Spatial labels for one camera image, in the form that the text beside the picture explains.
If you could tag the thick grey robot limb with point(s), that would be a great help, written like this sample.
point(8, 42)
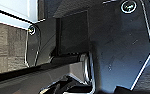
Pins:
point(31, 78)

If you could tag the white wardrobe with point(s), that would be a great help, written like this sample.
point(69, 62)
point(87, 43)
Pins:
point(11, 10)

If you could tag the round silver base bolt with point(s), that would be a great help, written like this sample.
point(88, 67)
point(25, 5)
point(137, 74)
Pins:
point(128, 6)
point(31, 30)

